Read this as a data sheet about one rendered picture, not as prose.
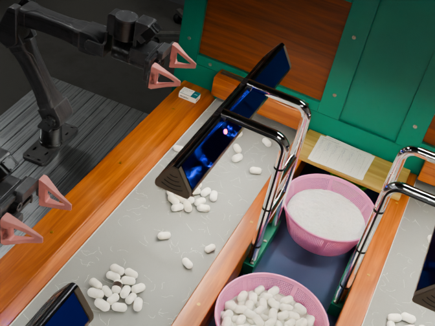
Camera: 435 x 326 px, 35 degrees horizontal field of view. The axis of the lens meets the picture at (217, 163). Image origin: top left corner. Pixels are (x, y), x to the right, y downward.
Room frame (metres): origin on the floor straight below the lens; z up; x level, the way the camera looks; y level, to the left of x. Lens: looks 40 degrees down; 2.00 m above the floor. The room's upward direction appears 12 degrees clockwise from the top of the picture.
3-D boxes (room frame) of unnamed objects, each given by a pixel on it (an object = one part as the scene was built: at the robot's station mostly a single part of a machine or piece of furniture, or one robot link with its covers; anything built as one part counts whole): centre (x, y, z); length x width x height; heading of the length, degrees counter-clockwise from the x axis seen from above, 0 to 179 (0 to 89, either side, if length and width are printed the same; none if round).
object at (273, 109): (1.77, -0.08, 0.83); 0.30 x 0.06 x 0.07; 73
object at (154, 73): (1.41, 0.17, 1.07); 0.09 x 0.07 x 0.07; 76
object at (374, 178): (1.62, -0.39, 0.77); 0.33 x 0.15 x 0.01; 73
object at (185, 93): (1.78, 0.13, 0.77); 0.06 x 0.04 x 0.02; 73
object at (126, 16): (1.49, 0.32, 1.12); 0.12 x 0.09 x 0.12; 76
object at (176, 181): (1.33, -0.01, 1.08); 0.62 x 0.08 x 0.07; 163
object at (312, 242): (1.41, -0.33, 0.72); 0.27 x 0.27 x 0.10
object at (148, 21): (1.47, 0.23, 1.13); 0.07 x 0.06 x 0.11; 166
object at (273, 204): (1.30, -0.09, 0.90); 0.20 x 0.19 x 0.45; 163
